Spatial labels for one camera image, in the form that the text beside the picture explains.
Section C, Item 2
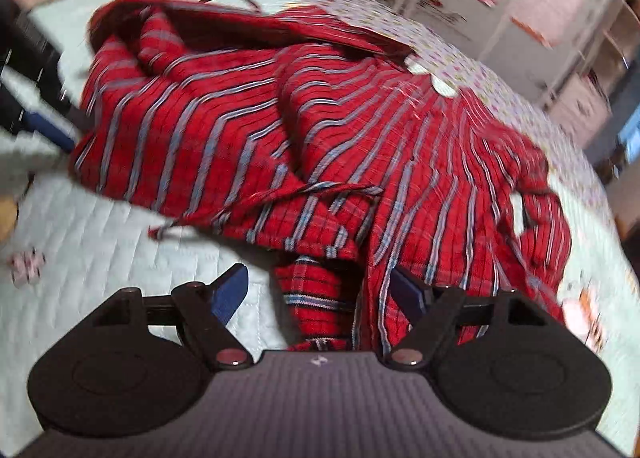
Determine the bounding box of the red striped garment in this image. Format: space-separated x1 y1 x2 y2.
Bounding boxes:
70 0 573 354

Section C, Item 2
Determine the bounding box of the mint quilted bee-print bed cover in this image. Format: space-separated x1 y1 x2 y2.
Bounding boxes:
0 0 640 458

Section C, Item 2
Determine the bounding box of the blue floral heart-print bedsheet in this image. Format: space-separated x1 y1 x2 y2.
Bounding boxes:
270 0 618 219

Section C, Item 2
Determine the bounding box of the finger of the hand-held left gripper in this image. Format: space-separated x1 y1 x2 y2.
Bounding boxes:
20 108 78 154

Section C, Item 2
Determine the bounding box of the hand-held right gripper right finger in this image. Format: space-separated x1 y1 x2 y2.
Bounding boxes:
387 265 548 371

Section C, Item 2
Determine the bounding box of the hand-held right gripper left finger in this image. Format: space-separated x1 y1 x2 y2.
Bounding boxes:
95 263 253 373

